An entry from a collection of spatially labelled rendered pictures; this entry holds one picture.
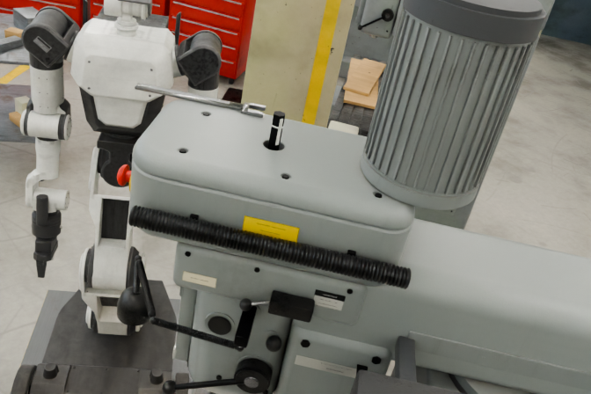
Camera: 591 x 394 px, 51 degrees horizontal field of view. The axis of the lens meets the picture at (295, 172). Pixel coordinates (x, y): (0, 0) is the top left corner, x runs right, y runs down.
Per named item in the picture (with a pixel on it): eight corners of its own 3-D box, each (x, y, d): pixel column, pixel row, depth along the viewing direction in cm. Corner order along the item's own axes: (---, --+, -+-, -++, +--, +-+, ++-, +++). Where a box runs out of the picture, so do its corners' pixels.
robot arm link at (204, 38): (189, 74, 190) (191, 31, 183) (219, 76, 191) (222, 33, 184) (186, 89, 180) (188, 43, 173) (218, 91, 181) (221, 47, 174)
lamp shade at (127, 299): (114, 302, 131) (115, 280, 128) (149, 299, 134) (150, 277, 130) (119, 328, 125) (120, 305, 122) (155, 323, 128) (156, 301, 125)
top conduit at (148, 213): (127, 229, 98) (127, 212, 97) (136, 215, 102) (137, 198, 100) (405, 294, 97) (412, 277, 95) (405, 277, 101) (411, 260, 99)
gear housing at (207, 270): (169, 288, 109) (173, 244, 104) (205, 213, 130) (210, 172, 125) (355, 331, 108) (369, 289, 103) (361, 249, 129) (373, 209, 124)
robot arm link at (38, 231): (36, 241, 209) (37, 209, 205) (66, 244, 211) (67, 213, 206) (25, 261, 198) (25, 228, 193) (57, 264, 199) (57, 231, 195)
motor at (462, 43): (356, 194, 97) (412, -9, 81) (361, 138, 115) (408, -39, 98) (482, 222, 97) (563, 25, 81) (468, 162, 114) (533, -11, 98)
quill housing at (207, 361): (177, 404, 127) (191, 286, 111) (203, 332, 145) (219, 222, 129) (267, 426, 126) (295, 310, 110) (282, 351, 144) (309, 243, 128)
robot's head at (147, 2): (120, 2, 172) (120, -17, 165) (152, 6, 173) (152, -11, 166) (118, 20, 169) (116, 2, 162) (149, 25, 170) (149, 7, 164)
